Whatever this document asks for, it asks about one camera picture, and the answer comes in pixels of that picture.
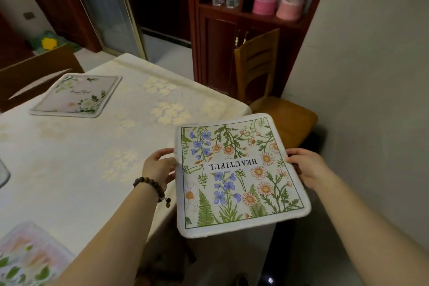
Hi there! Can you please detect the light wooden chair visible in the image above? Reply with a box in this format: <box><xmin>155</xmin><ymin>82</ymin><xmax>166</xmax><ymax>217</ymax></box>
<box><xmin>233</xmin><ymin>29</ymin><xmax>318</xmax><ymax>149</ymax></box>

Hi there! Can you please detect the wildflower print white placemat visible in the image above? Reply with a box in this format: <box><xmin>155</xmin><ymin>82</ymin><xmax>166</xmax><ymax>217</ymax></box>
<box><xmin>174</xmin><ymin>113</ymin><xmax>312</xmax><ymax>239</ymax></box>

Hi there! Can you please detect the person's right hand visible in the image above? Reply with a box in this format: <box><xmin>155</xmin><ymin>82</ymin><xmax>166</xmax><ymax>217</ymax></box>
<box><xmin>285</xmin><ymin>148</ymin><xmax>331</xmax><ymax>191</ymax></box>

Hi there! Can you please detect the sliding glass door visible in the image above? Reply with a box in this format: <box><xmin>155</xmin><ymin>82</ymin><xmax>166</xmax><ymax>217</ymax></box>
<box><xmin>63</xmin><ymin>0</ymin><xmax>147</xmax><ymax>61</ymax></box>

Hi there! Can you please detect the dark wooden bead bracelet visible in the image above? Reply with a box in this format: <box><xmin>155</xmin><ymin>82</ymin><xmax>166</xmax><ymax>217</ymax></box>
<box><xmin>133</xmin><ymin>177</ymin><xmax>172</xmax><ymax>208</ymax></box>

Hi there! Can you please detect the person's right forearm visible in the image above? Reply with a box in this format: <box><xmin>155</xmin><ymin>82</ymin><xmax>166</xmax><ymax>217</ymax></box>
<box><xmin>307</xmin><ymin>169</ymin><xmax>429</xmax><ymax>286</ymax></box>

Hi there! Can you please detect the dark wooden chair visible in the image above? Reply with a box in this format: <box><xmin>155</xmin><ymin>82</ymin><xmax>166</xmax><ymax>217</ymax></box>
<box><xmin>0</xmin><ymin>43</ymin><xmax>85</xmax><ymax>114</ymax></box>

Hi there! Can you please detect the person's left hand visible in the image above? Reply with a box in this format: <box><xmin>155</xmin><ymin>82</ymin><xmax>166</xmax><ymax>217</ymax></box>
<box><xmin>142</xmin><ymin>148</ymin><xmax>178</xmax><ymax>193</ymax></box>

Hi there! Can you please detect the white flower print pink placemat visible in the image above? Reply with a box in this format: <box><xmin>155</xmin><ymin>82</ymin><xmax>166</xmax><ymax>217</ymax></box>
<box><xmin>29</xmin><ymin>74</ymin><xmax>122</xmax><ymax>119</ymax></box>

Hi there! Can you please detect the person's left forearm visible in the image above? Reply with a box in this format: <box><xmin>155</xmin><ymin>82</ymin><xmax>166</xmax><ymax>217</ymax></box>
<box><xmin>50</xmin><ymin>180</ymin><xmax>162</xmax><ymax>286</ymax></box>

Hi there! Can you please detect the pink and green floral placemat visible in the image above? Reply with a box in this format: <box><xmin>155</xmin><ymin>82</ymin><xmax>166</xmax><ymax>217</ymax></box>
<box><xmin>0</xmin><ymin>221</ymin><xmax>76</xmax><ymax>286</ymax></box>

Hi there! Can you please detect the red-brown wooden cabinet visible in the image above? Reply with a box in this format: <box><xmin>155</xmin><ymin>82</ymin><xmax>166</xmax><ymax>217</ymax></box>
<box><xmin>185</xmin><ymin>0</ymin><xmax>337</xmax><ymax>103</ymax></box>

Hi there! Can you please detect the dark kitchen counter cabinet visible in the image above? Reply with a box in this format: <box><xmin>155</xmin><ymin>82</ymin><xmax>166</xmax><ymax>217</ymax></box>
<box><xmin>127</xmin><ymin>0</ymin><xmax>192</xmax><ymax>44</ymax></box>

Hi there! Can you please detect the cream floral tablecloth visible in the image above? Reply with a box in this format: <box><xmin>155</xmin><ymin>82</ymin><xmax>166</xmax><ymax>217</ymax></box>
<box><xmin>0</xmin><ymin>53</ymin><xmax>277</xmax><ymax>278</ymax></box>

